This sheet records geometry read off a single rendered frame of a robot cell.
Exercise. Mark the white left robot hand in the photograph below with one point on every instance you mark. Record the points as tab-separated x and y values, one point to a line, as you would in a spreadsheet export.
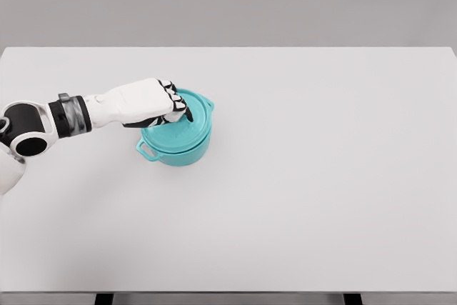
144	102

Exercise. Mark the teal pot lid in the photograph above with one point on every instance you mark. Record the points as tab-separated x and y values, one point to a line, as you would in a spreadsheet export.
182	130

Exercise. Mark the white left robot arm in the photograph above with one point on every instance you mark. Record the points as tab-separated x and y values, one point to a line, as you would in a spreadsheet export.
32	123

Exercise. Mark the teal pot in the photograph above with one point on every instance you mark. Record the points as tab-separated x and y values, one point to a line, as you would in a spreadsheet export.
185	156

